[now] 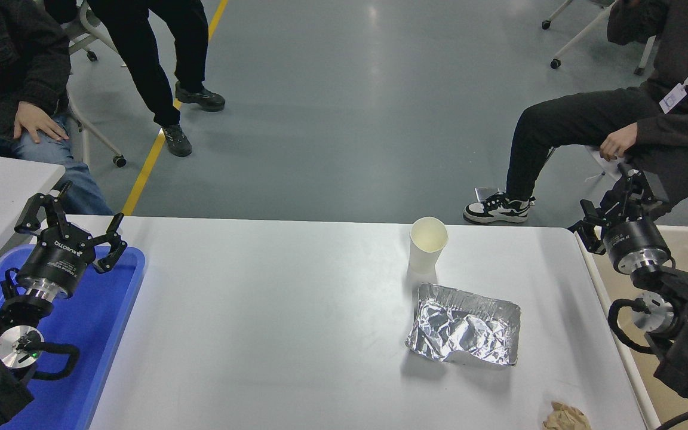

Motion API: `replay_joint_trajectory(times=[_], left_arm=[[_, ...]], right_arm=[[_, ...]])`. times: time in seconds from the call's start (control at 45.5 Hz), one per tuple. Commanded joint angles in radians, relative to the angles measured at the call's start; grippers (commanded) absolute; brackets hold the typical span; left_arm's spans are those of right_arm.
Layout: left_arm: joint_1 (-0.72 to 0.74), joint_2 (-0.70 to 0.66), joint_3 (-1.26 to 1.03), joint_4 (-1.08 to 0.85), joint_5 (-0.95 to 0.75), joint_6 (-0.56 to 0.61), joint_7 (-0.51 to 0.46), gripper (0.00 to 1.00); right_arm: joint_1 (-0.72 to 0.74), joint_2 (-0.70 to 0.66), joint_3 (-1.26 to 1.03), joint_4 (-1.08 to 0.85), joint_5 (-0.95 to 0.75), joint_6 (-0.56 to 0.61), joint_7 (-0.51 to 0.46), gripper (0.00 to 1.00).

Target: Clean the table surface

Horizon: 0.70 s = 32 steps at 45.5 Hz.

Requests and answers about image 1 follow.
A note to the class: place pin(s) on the standing person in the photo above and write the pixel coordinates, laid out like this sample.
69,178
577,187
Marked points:
141,60

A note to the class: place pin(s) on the white office chair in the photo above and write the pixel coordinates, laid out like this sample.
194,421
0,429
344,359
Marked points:
119,160
555,63
91,56

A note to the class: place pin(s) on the black garment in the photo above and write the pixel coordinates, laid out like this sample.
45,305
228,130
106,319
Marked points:
60,9

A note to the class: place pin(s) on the seated person with badge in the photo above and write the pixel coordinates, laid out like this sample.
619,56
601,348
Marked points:
589,113

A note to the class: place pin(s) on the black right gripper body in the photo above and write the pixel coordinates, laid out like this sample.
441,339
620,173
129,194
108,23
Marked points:
633,239

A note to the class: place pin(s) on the tan paper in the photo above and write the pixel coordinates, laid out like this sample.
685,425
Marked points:
565,418

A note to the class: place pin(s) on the silver foil tray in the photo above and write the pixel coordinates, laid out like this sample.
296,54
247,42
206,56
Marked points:
463,328

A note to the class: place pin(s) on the white paper cup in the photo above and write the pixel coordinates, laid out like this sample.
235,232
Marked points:
424,257

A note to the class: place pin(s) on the blue plastic tray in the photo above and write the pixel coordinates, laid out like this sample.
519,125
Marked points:
105,334

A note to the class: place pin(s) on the person's left hand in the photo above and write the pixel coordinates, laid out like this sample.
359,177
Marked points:
619,142
36,122

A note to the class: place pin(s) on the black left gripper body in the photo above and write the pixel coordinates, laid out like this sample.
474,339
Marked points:
57,263

